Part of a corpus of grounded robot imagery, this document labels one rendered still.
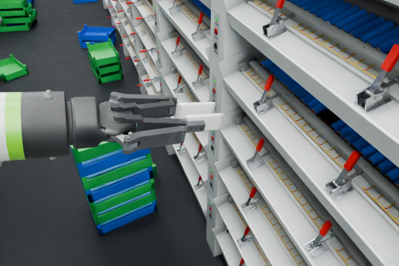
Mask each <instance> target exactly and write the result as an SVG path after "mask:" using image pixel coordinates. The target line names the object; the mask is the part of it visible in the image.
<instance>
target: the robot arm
mask: <svg viewBox="0 0 399 266"><path fill-rule="evenodd" d="M177 100H178V99H177V98H176V97H172V101H171V100H170V97H169V96H167V95H146V94H122V93H117V92H111V94H110V100H109V101H108V102H103V103H98V100H97V99H96V98H95V97H73V98H72V99H71V101H70V102H67V98H66V93H65V92H64V91H51V90H46V91H38V92H0V167H1V165H2V164H3V162H7V161H13V160H26V159H39V158H46V157H49V158H50V159H51V160H54V159H56V157H59V156H67V155H68V154H69V145H73V147H74V148H75V149H80V148H94V147H98V146H99V144H100V143H101V142H103V141H107V142H111V143H119V144H120V145H121V146H122V147H123V151H122V152H123V153H124V154H131V153H133V152H135V151H138V150H142V149H146V148H154V147H161V146H166V145H173V144H180V143H184V141H185V136H186V133H189V132H202V131H207V130H216V129H220V128H221V125H222V121H223V118H224V115H223V114H222V113H214V109H215V106H216V103H215V102H196V103H177ZM161 101H162V102H161ZM170 116H175V119H167V118H165V117H170ZM136 125H137V128H136Z"/></svg>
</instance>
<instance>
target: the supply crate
mask: <svg viewBox="0 0 399 266"><path fill-rule="evenodd" d="M70 147H71V150H72V153H73V155H74V158H75V161H76V163H77V164H78V163H81V162H84V161H86V160H90V159H93V158H95V157H98V156H101V155H104V154H107V153H110V152H113V151H116V150H118V149H121V148H123V147H122V146H121V145H120V144H119V143H118V142H115V143H113V142H107V141H103V142H101V143H100V144H99V146H98V147H94V148H80V149H75V148H74V147H73V145H71V146H70Z"/></svg>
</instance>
